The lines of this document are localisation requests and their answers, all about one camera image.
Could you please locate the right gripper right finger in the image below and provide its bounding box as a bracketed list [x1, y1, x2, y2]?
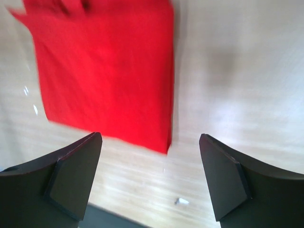
[199, 134, 304, 228]

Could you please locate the red t shirt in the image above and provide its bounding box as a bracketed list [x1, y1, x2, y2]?
[9, 0, 174, 154]

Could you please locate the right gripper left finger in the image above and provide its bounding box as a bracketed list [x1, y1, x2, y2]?
[0, 132, 102, 228]

